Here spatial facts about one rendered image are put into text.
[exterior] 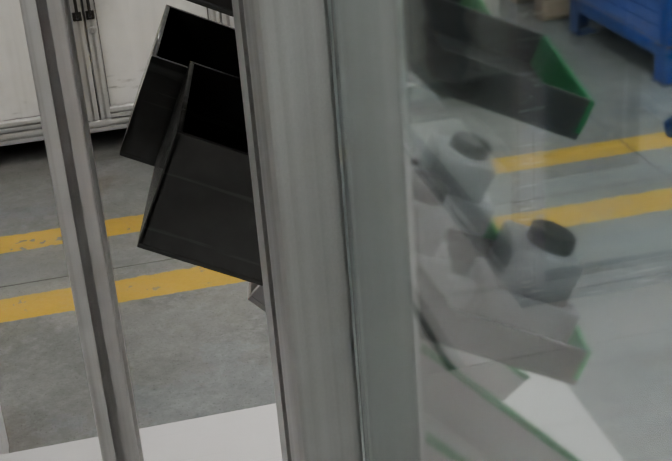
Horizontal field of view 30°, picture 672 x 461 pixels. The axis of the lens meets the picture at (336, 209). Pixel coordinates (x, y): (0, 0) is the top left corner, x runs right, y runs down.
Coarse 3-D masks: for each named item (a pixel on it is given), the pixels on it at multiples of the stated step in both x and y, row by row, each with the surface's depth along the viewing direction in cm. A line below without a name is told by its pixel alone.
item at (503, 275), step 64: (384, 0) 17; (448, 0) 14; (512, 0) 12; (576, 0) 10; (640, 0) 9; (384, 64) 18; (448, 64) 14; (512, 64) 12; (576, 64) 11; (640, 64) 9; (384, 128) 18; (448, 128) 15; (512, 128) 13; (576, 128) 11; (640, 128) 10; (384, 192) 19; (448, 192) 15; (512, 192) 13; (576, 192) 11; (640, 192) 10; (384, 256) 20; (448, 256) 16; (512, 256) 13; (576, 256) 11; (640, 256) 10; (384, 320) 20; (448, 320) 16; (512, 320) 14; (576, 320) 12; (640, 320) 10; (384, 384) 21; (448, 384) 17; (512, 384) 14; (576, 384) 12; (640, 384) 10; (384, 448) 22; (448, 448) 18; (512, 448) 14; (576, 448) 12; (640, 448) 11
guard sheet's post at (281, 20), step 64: (256, 0) 21; (320, 0) 21; (256, 64) 21; (320, 64) 21; (256, 128) 23; (320, 128) 22; (256, 192) 24; (320, 192) 22; (320, 256) 23; (320, 320) 23; (320, 384) 24; (320, 448) 24
